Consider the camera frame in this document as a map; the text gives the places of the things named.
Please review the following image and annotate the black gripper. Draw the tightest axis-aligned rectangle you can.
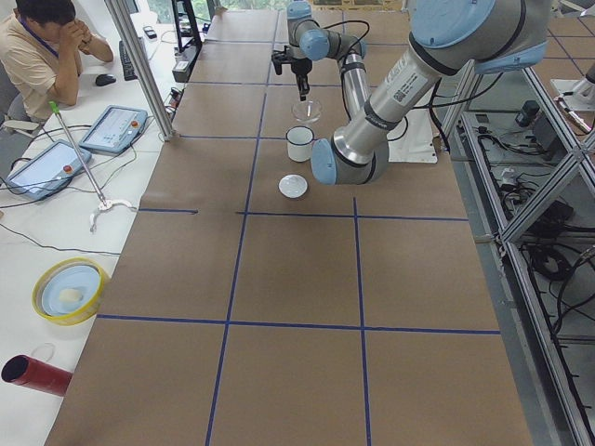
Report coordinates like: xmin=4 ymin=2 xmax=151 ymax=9
xmin=271 ymin=46 xmax=311 ymax=100

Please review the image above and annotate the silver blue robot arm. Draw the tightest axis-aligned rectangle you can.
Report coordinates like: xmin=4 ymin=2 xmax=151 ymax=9
xmin=271 ymin=1 xmax=550 ymax=185

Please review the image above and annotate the white enamel cup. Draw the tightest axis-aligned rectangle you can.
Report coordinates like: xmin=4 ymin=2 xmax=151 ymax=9
xmin=285 ymin=125 xmax=314 ymax=163

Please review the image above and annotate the black keyboard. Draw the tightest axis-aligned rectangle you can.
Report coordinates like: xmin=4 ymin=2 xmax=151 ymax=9
xmin=118 ymin=41 xmax=138 ymax=81

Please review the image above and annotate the far teach pendant tablet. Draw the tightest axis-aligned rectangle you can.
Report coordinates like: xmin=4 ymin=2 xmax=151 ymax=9
xmin=79 ymin=105 xmax=148 ymax=155

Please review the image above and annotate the teach pendant tablet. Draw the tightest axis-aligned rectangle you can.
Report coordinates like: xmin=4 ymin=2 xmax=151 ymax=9
xmin=79 ymin=105 xmax=148 ymax=155
xmin=7 ymin=139 xmax=83 ymax=201

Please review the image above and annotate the black computer mouse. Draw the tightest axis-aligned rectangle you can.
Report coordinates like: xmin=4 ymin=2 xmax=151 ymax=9
xmin=95 ymin=73 xmax=116 ymax=86

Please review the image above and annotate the brown paper table cover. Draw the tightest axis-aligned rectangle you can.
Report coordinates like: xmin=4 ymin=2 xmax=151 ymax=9
xmin=47 ymin=11 xmax=532 ymax=445

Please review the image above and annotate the reacher grabber stick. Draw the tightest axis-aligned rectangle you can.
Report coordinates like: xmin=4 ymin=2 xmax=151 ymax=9
xmin=49 ymin=101 xmax=138 ymax=233

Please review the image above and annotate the seated person beige shirt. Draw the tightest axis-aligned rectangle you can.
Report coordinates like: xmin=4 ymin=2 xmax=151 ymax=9
xmin=1 ymin=0 xmax=114 ymax=123

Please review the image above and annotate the near teach pendant tablet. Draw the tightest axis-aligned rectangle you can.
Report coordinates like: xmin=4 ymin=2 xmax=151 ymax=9
xmin=7 ymin=139 xmax=83 ymax=201

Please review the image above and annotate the light blue plate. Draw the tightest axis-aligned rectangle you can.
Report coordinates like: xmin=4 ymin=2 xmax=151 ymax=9
xmin=41 ymin=264 xmax=101 ymax=317

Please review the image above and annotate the white food piece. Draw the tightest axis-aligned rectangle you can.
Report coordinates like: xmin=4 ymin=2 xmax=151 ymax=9
xmin=59 ymin=288 xmax=83 ymax=304

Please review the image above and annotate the yellow rimmed round tub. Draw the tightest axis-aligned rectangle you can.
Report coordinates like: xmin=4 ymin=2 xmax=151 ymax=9
xmin=32 ymin=257 xmax=110 ymax=326

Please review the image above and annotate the red cardboard tube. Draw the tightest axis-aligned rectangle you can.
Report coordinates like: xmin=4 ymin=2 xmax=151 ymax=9
xmin=1 ymin=355 xmax=73 ymax=397

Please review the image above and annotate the aluminium frame post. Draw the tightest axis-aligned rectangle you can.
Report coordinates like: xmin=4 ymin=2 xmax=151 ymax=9
xmin=105 ymin=0 xmax=175 ymax=141

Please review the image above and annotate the black cable bundle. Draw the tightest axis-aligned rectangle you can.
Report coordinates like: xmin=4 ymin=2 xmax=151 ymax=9
xmin=520 ymin=236 xmax=595 ymax=284

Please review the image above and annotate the aluminium frame rail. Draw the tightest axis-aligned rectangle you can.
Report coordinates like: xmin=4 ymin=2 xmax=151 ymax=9
xmin=448 ymin=58 xmax=594 ymax=445

